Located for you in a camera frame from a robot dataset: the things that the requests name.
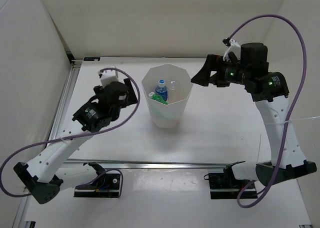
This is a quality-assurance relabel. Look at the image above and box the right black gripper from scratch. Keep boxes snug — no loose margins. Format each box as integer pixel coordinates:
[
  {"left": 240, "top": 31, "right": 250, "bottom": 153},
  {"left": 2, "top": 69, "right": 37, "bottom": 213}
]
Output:
[{"left": 190, "top": 55, "right": 251, "bottom": 88}]

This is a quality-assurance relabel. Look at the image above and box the green plastic bottle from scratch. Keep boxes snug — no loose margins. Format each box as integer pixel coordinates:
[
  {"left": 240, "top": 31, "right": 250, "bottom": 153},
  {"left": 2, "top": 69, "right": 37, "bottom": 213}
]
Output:
[{"left": 151, "top": 94, "right": 168, "bottom": 105}]

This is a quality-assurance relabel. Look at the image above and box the blue label Pocari bottle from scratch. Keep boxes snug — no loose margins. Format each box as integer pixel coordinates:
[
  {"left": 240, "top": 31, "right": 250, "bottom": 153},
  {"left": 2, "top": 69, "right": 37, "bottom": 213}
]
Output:
[{"left": 155, "top": 79, "right": 168, "bottom": 101}]

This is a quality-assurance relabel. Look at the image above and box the clear plastic bottle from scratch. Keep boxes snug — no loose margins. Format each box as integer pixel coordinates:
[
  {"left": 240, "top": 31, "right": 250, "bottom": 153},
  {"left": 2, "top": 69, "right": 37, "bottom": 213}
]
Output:
[{"left": 169, "top": 81, "right": 179, "bottom": 100}]

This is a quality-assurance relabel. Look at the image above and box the orange plastic bottle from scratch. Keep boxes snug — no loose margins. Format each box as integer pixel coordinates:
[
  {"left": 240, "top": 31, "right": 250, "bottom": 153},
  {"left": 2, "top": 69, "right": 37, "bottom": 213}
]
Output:
[{"left": 152, "top": 118, "right": 180, "bottom": 128}]

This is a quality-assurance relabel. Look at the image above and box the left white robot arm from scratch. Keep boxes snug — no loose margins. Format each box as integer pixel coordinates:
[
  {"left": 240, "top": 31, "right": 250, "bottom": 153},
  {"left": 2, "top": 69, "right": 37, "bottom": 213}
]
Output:
[{"left": 13, "top": 78, "right": 141, "bottom": 204}]

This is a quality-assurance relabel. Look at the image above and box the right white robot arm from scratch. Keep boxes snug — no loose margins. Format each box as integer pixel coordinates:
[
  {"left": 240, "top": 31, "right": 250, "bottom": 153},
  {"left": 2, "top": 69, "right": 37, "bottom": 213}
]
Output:
[{"left": 191, "top": 43, "right": 317, "bottom": 188}]

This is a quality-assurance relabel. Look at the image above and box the white octagonal plastic bin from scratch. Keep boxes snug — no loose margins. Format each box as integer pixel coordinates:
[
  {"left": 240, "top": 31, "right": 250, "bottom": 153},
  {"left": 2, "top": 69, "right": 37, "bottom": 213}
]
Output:
[{"left": 142, "top": 64, "right": 193, "bottom": 121}]

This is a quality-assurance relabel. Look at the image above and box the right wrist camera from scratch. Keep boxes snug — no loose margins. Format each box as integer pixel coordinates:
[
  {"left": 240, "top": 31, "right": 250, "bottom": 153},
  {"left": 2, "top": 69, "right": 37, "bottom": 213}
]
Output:
[{"left": 222, "top": 38, "right": 241, "bottom": 61}]

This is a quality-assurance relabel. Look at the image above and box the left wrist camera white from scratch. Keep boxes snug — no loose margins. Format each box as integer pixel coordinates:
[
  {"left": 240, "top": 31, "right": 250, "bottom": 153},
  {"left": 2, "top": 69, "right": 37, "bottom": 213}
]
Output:
[{"left": 98, "top": 66, "right": 119, "bottom": 88}]

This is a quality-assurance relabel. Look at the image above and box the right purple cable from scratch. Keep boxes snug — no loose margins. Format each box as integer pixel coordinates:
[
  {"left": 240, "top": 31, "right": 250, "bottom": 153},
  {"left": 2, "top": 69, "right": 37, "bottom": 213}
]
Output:
[{"left": 226, "top": 13, "right": 308, "bottom": 209}]

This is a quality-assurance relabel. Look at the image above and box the left aluminium frame rail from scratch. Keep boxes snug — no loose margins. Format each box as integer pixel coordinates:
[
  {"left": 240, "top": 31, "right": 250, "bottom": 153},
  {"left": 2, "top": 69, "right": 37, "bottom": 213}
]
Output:
[{"left": 12, "top": 60, "right": 82, "bottom": 228}]

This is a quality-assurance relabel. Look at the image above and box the aluminium front rail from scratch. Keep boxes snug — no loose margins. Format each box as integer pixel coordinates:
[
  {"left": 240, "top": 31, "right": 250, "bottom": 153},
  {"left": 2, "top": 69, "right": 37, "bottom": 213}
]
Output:
[{"left": 62, "top": 159, "right": 228, "bottom": 169}]

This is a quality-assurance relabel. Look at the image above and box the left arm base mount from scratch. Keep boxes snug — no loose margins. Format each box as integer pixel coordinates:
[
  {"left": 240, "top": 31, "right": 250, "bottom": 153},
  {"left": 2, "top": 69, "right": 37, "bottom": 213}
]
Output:
[{"left": 73, "top": 169, "right": 124, "bottom": 199}]

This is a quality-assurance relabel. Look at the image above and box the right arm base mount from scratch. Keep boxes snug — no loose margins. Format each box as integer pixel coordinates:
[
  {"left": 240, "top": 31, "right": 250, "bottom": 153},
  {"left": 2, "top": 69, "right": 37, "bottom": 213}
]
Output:
[{"left": 203, "top": 173, "right": 249, "bottom": 200}]

